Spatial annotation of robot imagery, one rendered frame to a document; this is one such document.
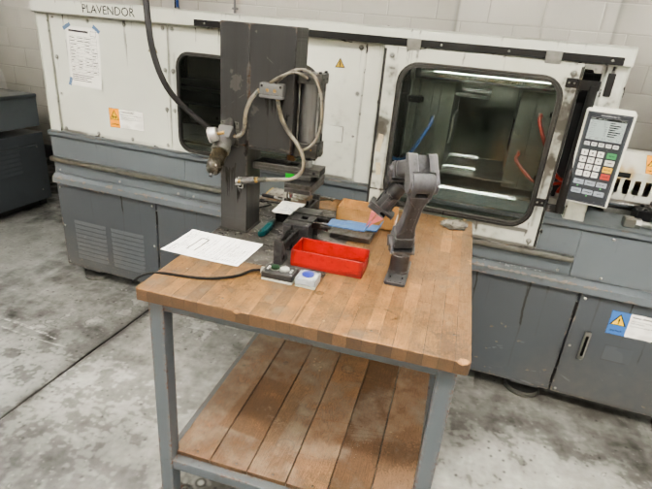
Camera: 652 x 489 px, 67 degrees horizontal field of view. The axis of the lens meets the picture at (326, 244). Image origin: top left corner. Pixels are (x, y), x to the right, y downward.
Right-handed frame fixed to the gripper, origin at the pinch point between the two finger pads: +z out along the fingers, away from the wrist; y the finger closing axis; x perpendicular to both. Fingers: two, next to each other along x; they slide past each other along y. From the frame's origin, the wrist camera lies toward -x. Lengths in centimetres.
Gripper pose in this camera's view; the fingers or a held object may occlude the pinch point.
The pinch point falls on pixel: (368, 224)
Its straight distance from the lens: 181.9
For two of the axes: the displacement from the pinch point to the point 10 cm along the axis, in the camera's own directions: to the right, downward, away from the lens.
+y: -7.9, -6.1, -0.3
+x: -2.3, 3.5, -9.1
